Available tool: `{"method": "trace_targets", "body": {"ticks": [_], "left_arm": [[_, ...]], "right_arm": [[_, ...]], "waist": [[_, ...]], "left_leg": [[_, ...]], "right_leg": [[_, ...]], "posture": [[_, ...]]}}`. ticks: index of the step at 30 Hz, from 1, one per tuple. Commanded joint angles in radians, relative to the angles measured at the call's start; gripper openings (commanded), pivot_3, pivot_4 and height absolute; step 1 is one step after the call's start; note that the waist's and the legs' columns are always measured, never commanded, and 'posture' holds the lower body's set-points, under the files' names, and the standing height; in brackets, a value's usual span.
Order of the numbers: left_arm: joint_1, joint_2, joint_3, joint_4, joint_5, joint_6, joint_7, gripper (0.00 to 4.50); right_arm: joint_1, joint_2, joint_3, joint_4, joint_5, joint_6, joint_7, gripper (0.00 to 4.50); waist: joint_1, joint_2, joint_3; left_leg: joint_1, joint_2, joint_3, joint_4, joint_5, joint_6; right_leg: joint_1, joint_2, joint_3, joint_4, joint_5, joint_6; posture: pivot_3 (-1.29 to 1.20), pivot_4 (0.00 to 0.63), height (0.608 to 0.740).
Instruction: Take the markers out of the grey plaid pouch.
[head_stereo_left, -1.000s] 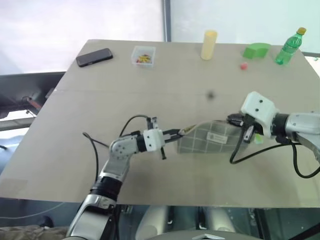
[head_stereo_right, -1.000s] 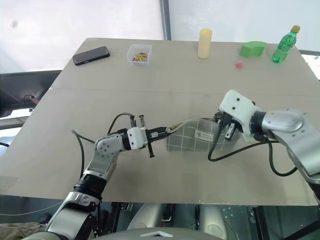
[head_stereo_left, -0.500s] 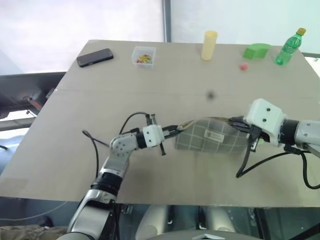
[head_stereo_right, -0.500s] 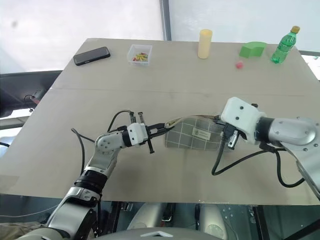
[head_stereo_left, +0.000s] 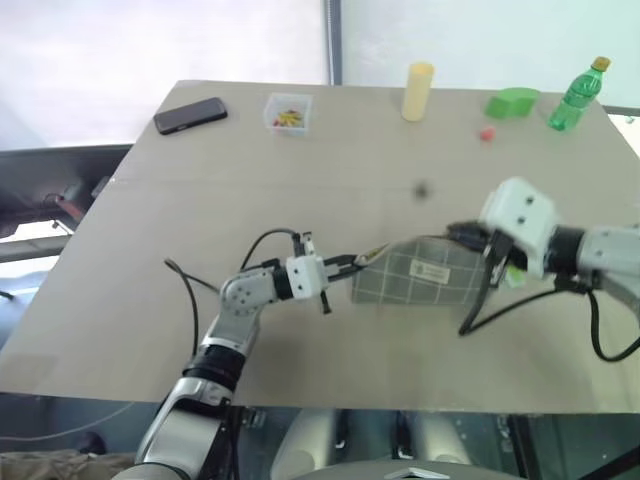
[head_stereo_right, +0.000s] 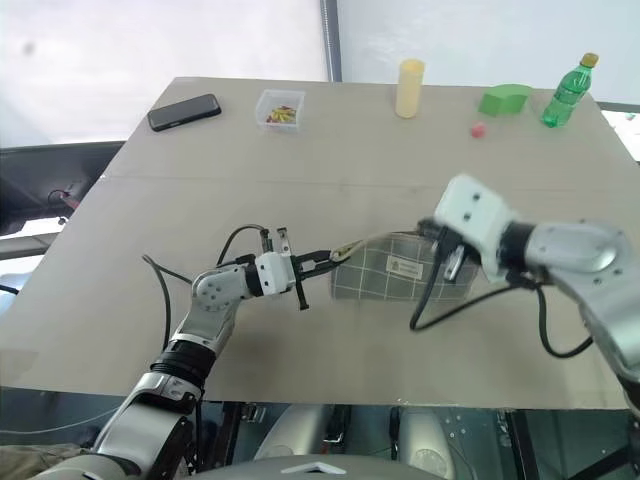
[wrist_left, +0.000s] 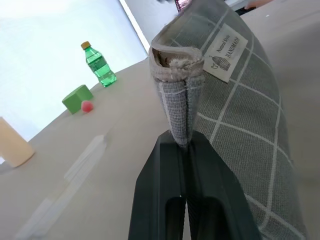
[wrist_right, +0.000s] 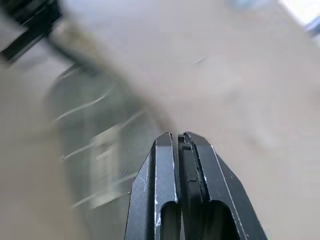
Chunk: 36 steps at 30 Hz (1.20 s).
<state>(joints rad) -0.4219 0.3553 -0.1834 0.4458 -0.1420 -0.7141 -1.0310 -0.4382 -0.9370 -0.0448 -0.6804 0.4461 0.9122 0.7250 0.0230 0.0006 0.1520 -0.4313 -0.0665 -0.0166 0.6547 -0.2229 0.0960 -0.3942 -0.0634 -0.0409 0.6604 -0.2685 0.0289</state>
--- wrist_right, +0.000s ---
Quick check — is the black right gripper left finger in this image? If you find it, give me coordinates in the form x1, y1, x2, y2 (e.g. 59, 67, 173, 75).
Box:
124, 131, 182, 240

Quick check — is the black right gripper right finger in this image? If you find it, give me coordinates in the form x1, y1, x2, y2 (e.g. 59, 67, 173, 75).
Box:
177, 131, 269, 240

